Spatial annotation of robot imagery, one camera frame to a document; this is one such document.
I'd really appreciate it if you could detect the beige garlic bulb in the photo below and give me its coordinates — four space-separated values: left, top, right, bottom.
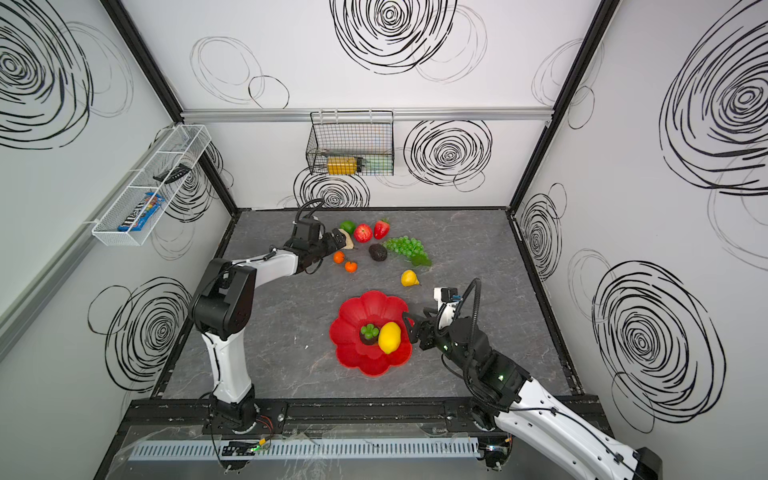
340 229 354 250

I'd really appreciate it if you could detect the yellow lemon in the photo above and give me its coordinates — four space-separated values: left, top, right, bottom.
378 322 402 355

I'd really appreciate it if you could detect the red flower-shaped fruit bowl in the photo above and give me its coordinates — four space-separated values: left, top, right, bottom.
329 290 412 377

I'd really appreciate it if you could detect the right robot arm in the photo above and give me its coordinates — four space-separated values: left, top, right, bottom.
402 278 663 479

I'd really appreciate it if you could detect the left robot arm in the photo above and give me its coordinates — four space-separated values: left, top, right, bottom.
189 198 346 434

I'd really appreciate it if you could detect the green lime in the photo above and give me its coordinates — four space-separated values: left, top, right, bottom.
339 221 357 235

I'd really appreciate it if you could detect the red apple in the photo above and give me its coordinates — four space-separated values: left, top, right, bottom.
353 224 373 243

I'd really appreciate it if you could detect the yellow pear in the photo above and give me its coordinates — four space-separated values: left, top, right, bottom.
400 270 420 287

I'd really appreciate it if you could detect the dark avocado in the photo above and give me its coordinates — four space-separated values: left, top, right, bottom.
369 244 388 262

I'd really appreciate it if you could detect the red strawberry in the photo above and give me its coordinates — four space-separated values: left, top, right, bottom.
373 220 390 240

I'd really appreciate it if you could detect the green grape bunch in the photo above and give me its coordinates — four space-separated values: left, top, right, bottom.
384 236 432 266

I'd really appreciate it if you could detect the yellow box in basket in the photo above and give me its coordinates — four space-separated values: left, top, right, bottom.
326 156 360 176

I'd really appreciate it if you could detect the green item in basket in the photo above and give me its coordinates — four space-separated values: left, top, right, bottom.
360 155 394 176

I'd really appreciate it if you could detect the black remote control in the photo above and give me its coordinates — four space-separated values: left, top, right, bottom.
153 163 192 185

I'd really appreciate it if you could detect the blue candy packet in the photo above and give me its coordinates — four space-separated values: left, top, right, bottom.
117 192 165 232

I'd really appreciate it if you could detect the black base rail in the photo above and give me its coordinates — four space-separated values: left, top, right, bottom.
122 395 607 436

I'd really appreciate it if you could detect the black wire basket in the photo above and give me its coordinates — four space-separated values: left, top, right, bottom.
305 109 395 175

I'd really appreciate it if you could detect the white wire shelf basket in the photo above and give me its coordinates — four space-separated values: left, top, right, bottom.
91 124 211 247

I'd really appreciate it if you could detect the grey slotted cable duct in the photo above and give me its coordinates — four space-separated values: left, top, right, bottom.
128 438 481 461

